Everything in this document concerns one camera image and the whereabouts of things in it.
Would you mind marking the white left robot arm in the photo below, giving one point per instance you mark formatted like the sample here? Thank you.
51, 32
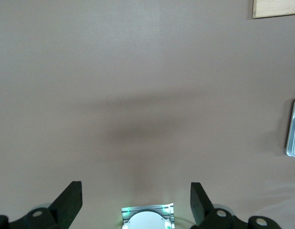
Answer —
148, 220

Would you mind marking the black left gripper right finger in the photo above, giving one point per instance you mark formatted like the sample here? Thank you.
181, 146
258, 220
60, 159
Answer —
199, 205

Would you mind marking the bamboo cutting board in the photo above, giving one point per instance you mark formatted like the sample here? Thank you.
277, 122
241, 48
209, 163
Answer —
276, 8

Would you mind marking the silver digital kitchen scale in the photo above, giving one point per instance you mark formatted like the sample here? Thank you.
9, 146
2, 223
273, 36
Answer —
293, 133

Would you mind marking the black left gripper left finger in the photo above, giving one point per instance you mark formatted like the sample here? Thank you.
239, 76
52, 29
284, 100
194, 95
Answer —
66, 202

